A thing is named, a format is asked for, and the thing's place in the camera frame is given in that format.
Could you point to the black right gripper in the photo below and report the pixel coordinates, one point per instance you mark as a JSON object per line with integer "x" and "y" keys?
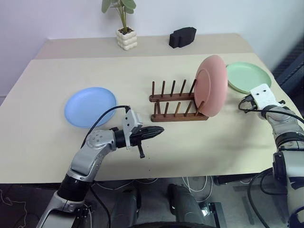
{"x": 249, "y": 101}

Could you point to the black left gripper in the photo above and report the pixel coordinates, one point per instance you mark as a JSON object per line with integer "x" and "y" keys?
{"x": 138, "y": 138}

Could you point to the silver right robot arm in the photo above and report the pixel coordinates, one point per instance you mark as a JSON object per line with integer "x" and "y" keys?
{"x": 288, "y": 142}

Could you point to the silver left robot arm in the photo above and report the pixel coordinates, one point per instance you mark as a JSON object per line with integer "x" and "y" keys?
{"x": 90, "y": 152}

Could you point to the wooden dish rack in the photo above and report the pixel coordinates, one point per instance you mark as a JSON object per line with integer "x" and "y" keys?
{"x": 177, "y": 117}

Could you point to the green plate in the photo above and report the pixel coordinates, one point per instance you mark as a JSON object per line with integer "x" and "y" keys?
{"x": 248, "y": 74}

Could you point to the pink plate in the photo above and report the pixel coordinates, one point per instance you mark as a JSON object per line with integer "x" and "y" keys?
{"x": 212, "y": 90}

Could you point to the blue plate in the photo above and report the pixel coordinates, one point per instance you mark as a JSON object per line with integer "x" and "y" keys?
{"x": 91, "y": 107}

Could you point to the dark rounded robot leg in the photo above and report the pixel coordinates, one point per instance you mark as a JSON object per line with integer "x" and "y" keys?
{"x": 126, "y": 206}
{"x": 184, "y": 204}

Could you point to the black foam block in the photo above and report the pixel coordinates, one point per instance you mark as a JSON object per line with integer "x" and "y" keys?
{"x": 181, "y": 38}

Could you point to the white bubble plant pot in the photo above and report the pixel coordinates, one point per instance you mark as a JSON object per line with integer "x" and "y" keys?
{"x": 127, "y": 40}

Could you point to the black metal foot plate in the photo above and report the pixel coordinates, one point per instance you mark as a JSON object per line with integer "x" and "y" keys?
{"x": 215, "y": 213}

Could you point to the green leafy plant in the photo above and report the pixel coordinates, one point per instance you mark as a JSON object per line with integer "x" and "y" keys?
{"x": 123, "y": 14}

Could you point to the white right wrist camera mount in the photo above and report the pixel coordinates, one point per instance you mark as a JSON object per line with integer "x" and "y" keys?
{"x": 263, "y": 96}

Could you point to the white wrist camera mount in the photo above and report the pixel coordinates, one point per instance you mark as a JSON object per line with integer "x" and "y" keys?
{"x": 128, "y": 123}
{"x": 263, "y": 96}

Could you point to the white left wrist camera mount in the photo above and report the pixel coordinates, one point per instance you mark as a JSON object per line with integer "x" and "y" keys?
{"x": 128, "y": 123}

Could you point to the black table frame bar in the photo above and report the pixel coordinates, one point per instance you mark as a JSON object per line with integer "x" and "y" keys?
{"x": 237, "y": 179}

